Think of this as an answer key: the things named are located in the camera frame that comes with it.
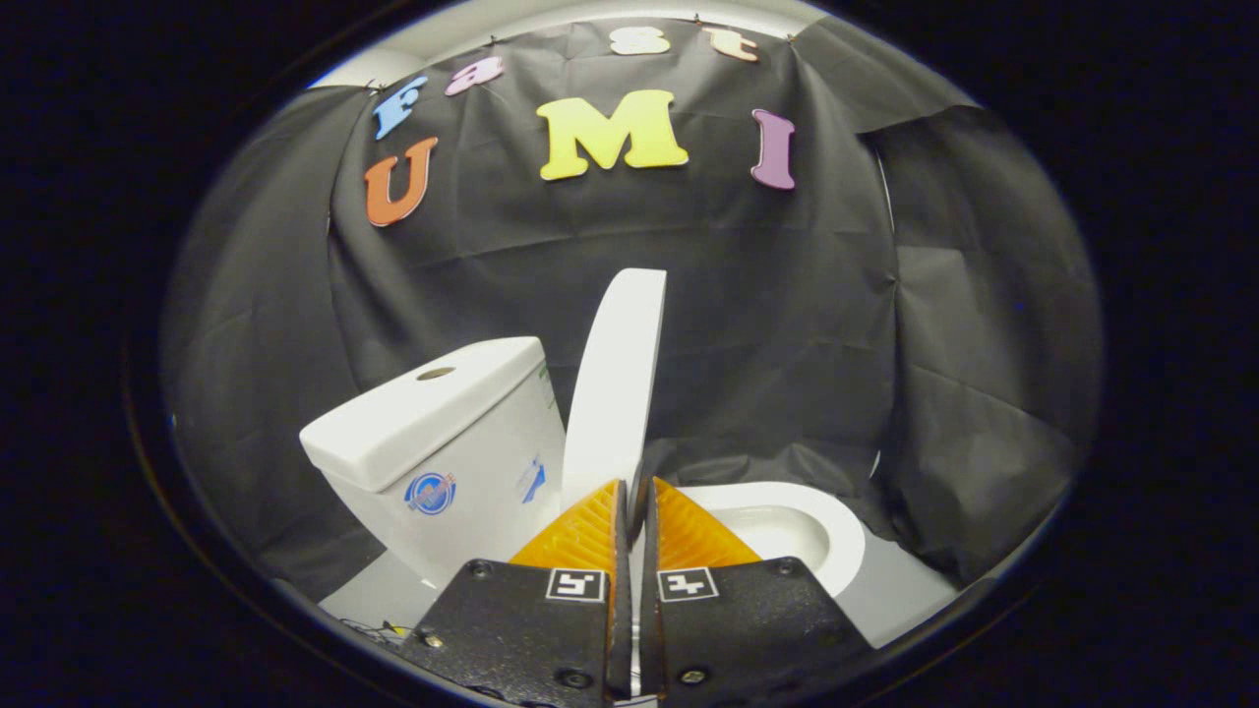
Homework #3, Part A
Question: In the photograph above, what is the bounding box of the black backdrop cloth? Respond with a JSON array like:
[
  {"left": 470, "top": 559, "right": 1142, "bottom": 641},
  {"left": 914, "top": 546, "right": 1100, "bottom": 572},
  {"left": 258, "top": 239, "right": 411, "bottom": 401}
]
[{"left": 162, "top": 15, "right": 1103, "bottom": 603}]

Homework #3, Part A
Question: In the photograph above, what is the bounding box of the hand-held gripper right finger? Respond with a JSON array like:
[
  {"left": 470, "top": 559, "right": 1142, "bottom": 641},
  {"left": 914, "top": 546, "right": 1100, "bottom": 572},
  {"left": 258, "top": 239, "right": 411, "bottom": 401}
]
[{"left": 639, "top": 477, "right": 876, "bottom": 705}]

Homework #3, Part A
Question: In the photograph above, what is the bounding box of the white toilet tank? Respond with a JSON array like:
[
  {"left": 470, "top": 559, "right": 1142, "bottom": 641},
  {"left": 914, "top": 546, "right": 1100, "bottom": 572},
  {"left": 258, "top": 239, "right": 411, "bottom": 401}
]
[{"left": 300, "top": 336, "right": 570, "bottom": 591}]

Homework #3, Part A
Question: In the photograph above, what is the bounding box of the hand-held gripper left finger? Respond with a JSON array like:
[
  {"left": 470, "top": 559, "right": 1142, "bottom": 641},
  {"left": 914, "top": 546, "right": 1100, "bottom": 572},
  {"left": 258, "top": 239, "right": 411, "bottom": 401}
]
[{"left": 398, "top": 479, "right": 633, "bottom": 705}]

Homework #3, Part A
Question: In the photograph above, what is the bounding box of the white toilet lid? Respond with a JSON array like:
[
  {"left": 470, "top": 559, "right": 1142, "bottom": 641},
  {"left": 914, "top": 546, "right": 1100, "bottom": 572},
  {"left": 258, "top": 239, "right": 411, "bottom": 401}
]
[{"left": 560, "top": 267, "right": 669, "bottom": 514}]

